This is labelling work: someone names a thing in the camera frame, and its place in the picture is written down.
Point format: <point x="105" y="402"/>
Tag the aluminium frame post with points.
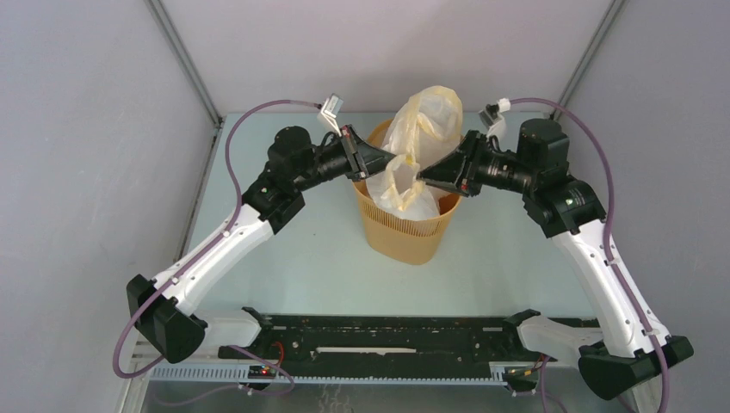
<point x="607" y="22"/>
<point x="175" y="42"/>

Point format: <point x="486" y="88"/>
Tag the aluminium frame post right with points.
<point x="607" y="22"/>

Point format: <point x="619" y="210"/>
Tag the small electronics board with leds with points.
<point x="261" y="372"/>

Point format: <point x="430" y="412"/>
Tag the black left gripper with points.
<point x="362" y="158"/>

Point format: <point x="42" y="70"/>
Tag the aluminium frame post left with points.
<point x="175" y="42"/>

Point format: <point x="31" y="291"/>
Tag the translucent cream trash bag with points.
<point x="425" y="129"/>

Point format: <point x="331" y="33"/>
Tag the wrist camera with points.
<point x="328" y="112"/>
<point x="492" y="117"/>

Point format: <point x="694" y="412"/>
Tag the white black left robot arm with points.
<point x="163" y="307"/>

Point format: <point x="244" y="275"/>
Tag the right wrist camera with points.
<point x="492" y="117"/>

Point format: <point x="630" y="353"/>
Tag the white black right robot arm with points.
<point x="631" y="345"/>

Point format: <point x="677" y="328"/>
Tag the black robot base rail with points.
<point x="317" y="349"/>

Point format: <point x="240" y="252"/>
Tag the orange slotted plastic trash bin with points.
<point x="411" y="242"/>

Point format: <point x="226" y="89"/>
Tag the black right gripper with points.
<point x="457" y="171"/>

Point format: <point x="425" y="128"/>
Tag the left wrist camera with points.
<point x="328" y="112"/>

